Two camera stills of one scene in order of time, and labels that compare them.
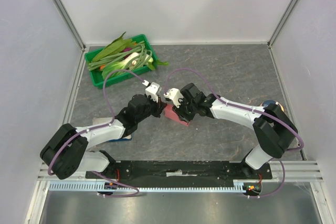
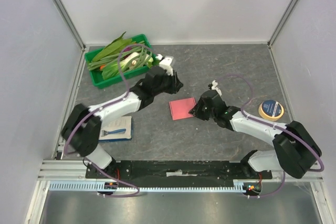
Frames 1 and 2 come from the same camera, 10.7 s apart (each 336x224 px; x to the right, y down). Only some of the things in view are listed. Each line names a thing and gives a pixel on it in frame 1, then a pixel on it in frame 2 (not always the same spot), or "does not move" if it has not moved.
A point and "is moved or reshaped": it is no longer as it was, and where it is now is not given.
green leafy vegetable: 113,47 does not move
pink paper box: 170,114 is moved or reshaped
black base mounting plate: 127,171 does not move
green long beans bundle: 137,58 does not move
